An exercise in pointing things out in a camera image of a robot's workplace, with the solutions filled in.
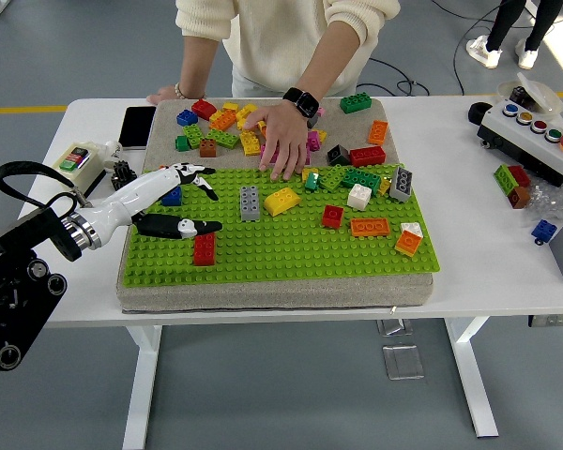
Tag yellow curved brick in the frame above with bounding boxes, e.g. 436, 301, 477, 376
263, 187, 302, 218

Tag orange and yellow brick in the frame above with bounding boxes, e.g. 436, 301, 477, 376
394, 230, 424, 258

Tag cream switch box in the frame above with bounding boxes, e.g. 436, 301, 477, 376
53, 142, 107, 188

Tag clear floor plate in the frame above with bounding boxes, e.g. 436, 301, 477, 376
376, 318, 417, 337
381, 345, 426, 381

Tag blue brick with key ring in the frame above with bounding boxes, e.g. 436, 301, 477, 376
530, 218, 558, 246

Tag light green toy brick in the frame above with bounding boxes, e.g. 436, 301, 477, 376
319, 164, 348, 192
183, 124, 206, 150
205, 128, 241, 150
493, 164, 518, 192

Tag clear plastic bag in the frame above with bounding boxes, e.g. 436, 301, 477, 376
525, 180, 563, 221

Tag black floor cable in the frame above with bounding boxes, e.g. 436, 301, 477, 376
365, 55, 417, 98
452, 0, 515, 96

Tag person's left hand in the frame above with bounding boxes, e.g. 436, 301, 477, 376
242, 100, 311, 183

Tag grey hollow toy brick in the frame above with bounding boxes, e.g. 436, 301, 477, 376
388, 166, 414, 203

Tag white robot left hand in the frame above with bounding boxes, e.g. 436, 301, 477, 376
89, 161, 223, 241

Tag clear lidded plastic container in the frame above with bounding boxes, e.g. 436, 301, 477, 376
495, 72, 563, 118

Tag black sloped brick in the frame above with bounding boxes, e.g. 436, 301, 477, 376
327, 143, 353, 167

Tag long grey toy brick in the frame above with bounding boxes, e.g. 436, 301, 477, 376
238, 186, 262, 222

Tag white button control box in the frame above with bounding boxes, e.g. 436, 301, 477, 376
477, 100, 563, 188

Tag black gear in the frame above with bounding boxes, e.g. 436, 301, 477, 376
110, 159, 137, 191

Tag green studded baseplate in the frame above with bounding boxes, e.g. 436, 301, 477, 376
120, 163, 442, 288

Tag black tape roll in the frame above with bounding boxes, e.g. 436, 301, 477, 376
467, 101, 497, 127

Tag long red toy brick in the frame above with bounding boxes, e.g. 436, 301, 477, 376
192, 232, 217, 267

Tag person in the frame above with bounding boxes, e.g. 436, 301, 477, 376
175, 0, 402, 98
465, 0, 563, 70

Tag dark green toy brick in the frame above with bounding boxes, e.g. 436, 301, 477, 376
340, 92, 373, 114
341, 168, 383, 193

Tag black smartphone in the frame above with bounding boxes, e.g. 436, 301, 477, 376
118, 105, 158, 150

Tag person's right hand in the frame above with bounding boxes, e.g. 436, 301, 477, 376
145, 86, 185, 105

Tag small white fitting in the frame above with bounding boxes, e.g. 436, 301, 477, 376
101, 139, 124, 168

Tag orange toy brick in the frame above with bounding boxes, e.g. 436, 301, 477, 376
209, 110, 239, 132
350, 217, 390, 238
368, 120, 389, 145

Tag white table leg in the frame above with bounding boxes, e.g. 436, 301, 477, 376
443, 317, 500, 440
121, 324, 164, 450

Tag black smartwatch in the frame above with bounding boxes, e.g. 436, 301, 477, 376
282, 86, 320, 118

